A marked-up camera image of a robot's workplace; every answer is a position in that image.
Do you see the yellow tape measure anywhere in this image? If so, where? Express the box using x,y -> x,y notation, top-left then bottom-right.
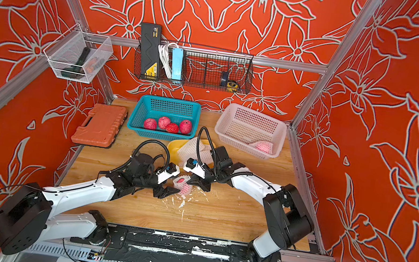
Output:
226,81 -> 239,93

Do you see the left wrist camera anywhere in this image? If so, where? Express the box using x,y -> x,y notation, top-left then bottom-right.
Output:
157,163 -> 180,184

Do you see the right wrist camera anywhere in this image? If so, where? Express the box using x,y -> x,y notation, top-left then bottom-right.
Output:
183,158 -> 206,178

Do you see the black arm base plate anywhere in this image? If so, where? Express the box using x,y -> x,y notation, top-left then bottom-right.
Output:
70,224 -> 282,262

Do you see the orange tool case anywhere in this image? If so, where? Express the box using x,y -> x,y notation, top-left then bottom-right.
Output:
71,104 -> 128,148

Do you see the black wire wall basket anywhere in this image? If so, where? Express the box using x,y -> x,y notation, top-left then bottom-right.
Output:
133,38 -> 254,94

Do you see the red apple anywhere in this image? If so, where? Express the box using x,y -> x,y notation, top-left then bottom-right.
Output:
179,119 -> 193,135
158,116 -> 172,130

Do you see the white foam net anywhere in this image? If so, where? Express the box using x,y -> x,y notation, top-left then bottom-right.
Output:
177,137 -> 198,166
199,147 -> 214,165

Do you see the yellow plastic tray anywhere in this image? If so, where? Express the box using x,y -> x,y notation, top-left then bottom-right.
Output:
167,139 -> 213,168

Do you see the teal plastic basket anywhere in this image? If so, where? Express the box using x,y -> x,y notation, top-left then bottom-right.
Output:
127,95 -> 201,141

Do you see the light blue power bank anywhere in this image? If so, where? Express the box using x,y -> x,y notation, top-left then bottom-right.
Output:
171,47 -> 185,83

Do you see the dark green tool handle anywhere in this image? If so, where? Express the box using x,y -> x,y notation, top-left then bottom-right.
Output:
61,47 -> 91,79

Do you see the clear acrylic wall box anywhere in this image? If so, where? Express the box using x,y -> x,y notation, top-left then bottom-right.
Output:
43,24 -> 114,84

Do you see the white coiled cable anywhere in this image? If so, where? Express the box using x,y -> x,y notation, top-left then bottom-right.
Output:
153,41 -> 179,80

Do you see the pink plastic basket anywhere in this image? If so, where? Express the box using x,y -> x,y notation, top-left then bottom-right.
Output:
215,104 -> 287,160

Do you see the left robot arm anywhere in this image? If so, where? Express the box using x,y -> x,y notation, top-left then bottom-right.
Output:
0,140 -> 180,255

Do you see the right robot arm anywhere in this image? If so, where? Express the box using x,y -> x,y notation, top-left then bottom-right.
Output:
183,127 -> 314,262

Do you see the black rectangular device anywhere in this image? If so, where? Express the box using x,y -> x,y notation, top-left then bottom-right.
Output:
140,22 -> 162,80

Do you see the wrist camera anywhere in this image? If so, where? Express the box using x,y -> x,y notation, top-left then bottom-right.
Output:
183,158 -> 206,178
157,163 -> 180,184

